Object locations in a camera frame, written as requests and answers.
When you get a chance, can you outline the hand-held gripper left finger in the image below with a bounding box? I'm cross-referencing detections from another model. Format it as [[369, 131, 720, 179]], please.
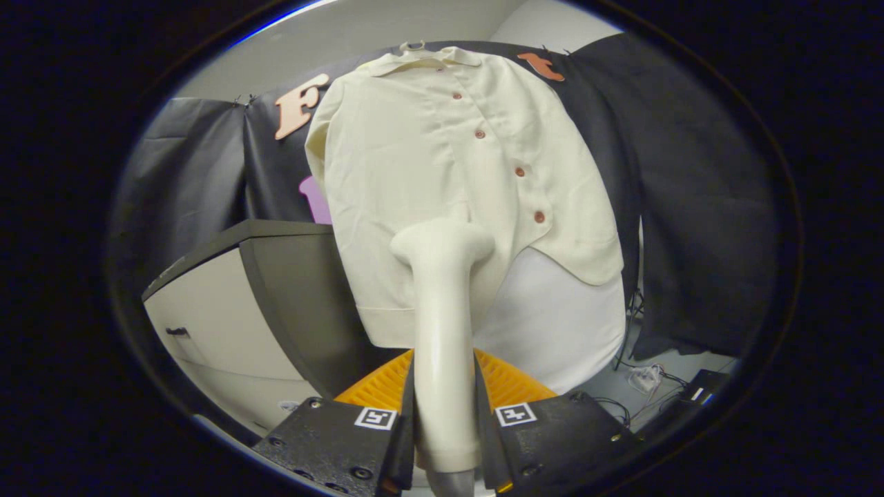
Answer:
[[252, 349, 416, 497]]

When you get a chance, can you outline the white plug adapter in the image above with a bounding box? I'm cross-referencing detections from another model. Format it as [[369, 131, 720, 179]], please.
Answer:
[[627, 364, 665, 396]]

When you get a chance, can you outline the grey-topped white cabinet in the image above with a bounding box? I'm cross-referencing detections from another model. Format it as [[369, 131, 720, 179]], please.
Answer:
[[142, 220, 401, 436]]

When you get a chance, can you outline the black cable bundle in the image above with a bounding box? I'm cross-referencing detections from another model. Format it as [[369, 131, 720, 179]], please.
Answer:
[[615, 290, 646, 370]]

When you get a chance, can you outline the black backdrop cloth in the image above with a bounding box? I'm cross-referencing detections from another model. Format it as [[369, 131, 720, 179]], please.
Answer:
[[110, 31, 778, 360]]

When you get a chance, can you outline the cream button-up shirt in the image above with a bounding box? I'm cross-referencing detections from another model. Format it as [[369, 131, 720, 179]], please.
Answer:
[[305, 45, 626, 349]]

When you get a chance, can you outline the black power box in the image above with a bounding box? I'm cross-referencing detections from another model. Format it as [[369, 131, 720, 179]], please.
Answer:
[[679, 369, 731, 406]]

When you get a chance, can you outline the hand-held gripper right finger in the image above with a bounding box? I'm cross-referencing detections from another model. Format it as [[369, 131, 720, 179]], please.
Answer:
[[473, 349, 646, 494]]

